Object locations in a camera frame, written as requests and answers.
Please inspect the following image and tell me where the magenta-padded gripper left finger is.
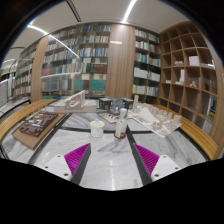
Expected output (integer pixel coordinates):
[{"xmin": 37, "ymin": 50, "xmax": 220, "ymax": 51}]
[{"xmin": 43, "ymin": 143, "xmax": 92, "ymax": 186}]

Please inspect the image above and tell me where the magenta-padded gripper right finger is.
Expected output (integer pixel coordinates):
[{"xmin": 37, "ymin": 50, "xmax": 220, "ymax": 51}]
[{"xmin": 128, "ymin": 143, "xmax": 181, "ymax": 186}]

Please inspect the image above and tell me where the clear plastic bottle white cap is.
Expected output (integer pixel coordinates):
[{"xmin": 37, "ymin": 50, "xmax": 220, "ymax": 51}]
[{"xmin": 114, "ymin": 107, "xmax": 129, "ymax": 139}]

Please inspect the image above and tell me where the flat round red coaster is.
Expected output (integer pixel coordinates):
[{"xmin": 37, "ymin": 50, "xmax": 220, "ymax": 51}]
[{"xmin": 113, "ymin": 132, "xmax": 128, "ymax": 140}]

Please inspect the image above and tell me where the white cup yellow rim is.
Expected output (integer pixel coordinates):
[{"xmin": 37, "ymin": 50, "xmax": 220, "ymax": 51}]
[{"xmin": 89, "ymin": 119, "xmax": 106, "ymax": 139}]

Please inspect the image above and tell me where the large white city model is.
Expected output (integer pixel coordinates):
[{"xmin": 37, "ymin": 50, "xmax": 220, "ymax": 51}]
[{"xmin": 128, "ymin": 94, "xmax": 183, "ymax": 139}]

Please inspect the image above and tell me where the brown model on wooden board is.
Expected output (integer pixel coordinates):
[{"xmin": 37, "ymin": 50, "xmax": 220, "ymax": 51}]
[{"xmin": 12, "ymin": 111, "xmax": 67, "ymax": 151}]

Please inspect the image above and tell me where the small flat white model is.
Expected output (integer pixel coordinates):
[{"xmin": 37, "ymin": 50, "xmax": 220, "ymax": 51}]
[{"xmin": 98, "ymin": 111, "xmax": 119, "ymax": 124}]

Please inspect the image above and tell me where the white building architecture model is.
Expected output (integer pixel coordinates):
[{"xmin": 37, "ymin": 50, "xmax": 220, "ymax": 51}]
[{"xmin": 53, "ymin": 90, "xmax": 98, "ymax": 114}]

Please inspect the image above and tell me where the black box architecture model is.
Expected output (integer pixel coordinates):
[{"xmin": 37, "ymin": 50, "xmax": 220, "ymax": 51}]
[
  {"xmin": 121, "ymin": 97, "xmax": 134, "ymax": 110},
  {"xmin": 98, "ymin": 97, "xmax": 114, "ymax": 111}
]

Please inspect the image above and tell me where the wooden cubby shelf unit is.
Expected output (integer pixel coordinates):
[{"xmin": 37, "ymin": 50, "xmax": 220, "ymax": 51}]
[{"xmin": 158, "ymin": 21, "xmax": 224, "ymax": 131}]

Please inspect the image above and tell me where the tall bookshelf unit with books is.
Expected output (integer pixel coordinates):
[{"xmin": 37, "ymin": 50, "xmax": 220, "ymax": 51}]
[{"xmin": 13, "ymin": 23, "xmax": 162, "ymax": 101}]

